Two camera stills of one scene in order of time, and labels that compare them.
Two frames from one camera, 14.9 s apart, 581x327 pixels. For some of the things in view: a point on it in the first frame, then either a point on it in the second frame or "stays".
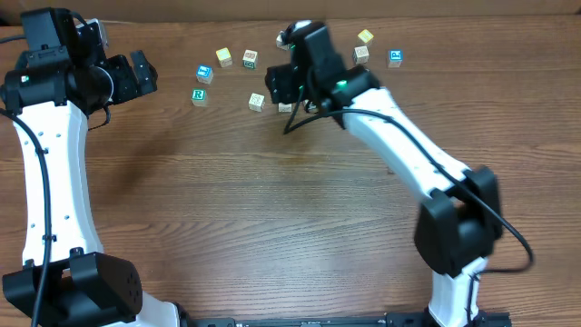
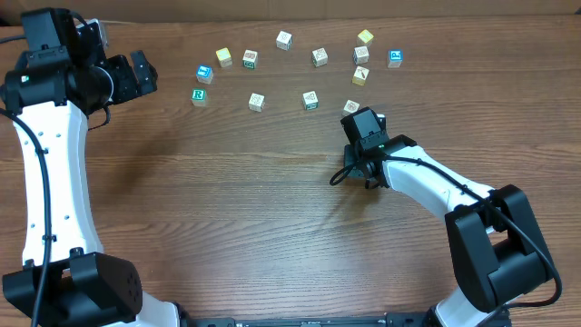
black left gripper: (131, 88) stays
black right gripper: (280, 83) to (350, 163)
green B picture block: (250, 58) stays
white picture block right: (360, 54) stays
